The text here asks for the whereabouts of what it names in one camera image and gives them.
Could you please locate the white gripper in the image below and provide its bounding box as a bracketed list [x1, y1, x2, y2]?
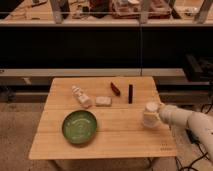
[159, 105, 177, 123]

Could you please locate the green ceramic bowl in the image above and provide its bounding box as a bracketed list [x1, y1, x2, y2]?
[62, 110, 97, 144]

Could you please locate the wooden table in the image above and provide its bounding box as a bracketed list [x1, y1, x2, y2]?
[29, 77, 177, 160]

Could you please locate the white rectangular sponge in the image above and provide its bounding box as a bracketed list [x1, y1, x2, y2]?
[95, 96, 112, 107]

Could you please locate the metal shelf rack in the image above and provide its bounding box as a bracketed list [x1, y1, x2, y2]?
[0, 0, 213, 77]

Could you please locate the black cable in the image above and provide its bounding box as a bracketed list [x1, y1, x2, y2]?
[174, 103, 213, 171]

